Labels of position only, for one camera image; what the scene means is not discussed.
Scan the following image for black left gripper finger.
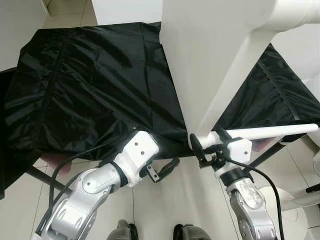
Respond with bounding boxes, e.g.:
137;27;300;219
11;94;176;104
157;157;181;180

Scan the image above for white tapered plastic table leg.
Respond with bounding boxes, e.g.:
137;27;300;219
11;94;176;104
190;123;320;149
267;0;320;31

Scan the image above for black metal table leg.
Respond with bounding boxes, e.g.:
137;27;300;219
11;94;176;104
245;141;287;172
25;165;72;194

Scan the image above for grey left robot foot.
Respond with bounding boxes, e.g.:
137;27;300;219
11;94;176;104
106;220;139;240

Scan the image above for grey robot foot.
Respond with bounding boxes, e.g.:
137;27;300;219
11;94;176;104
106;220;139;240
172;224;209;240

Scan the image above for grey right robot foot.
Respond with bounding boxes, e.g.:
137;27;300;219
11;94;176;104
172;224;209;240

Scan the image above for white rounded plastic object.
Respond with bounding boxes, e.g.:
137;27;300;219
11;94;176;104
299;74;320;177

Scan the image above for black cloth table cover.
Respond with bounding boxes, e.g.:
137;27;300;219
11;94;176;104
0;21;320;201

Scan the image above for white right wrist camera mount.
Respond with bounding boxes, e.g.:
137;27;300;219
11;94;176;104
215;137;253;179

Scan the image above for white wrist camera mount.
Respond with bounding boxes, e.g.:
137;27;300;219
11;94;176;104
215;137;253;179
114;130;160;189

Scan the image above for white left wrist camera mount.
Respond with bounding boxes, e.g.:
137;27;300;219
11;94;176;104
114;130;160;189

